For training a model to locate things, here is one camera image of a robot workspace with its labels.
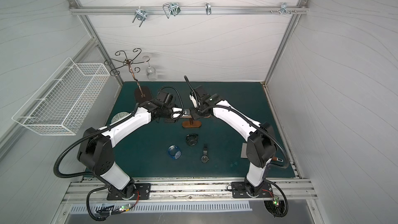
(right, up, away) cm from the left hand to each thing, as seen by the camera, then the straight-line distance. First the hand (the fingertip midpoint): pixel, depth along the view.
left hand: (177, 111), depth 88 cm
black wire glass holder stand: (-26, +36, +5) cm, 44 cm away
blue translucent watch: (-2, -23, -2) cm, 23 cm away
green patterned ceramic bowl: (-39, -4, +10) cm, 40 cm away
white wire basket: (-49, +5, -20) cm, 53 cm away
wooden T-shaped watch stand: (+8, -8, +7) cm, 13 cm away
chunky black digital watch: (+8, -15, -1) cm, 18 cm away
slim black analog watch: (+16, -25, -6) cm, 30 cm away
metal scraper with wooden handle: (+38, -22, -2) cm, 44 cm away
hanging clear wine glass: (-18, +25, +8) cm, 32 cm away
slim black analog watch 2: (+7, +1, -13) cm, 14 cm away
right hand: (+10, 0, -3) cm, 11 cm away
